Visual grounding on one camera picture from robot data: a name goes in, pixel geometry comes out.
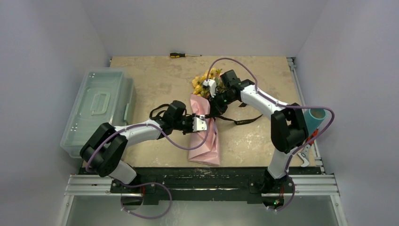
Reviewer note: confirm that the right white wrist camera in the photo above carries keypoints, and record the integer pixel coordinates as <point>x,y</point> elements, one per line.
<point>210,85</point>

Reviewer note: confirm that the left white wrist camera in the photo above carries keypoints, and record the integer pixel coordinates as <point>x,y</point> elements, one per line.
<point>199,123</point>

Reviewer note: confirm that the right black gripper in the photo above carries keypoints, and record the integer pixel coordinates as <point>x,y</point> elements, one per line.
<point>215,99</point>

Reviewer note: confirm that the black printed ribbon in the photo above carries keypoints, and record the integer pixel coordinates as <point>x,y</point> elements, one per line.
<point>240,122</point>

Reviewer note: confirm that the yellow black screwdriver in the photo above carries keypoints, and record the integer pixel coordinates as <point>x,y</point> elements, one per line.
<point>181,55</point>

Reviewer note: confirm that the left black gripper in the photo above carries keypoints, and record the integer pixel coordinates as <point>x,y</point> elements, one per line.
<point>190,130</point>

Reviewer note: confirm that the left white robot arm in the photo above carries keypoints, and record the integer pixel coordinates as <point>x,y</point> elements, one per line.
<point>104,149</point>

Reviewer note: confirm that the teal vase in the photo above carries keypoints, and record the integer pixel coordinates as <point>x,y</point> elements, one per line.
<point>313,118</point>

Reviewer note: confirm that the pink wrapping paper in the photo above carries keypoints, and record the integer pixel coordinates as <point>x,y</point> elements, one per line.
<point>209,152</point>

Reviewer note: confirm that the black aluminium base frame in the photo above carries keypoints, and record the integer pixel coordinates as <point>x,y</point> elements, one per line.
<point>235,184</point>

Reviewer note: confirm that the orange handled cutter tool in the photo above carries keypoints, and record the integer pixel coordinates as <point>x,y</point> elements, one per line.
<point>304,153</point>

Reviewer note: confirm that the flower bouquet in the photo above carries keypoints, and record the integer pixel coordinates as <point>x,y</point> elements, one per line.
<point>197,82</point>

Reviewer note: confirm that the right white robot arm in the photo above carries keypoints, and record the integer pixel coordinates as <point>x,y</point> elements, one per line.
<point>288,126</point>

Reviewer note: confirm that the clear plastic storage box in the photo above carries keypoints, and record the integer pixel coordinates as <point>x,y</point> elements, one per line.
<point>106,94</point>

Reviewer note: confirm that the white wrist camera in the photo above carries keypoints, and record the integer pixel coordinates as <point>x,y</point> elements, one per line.
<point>210,85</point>
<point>199,123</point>

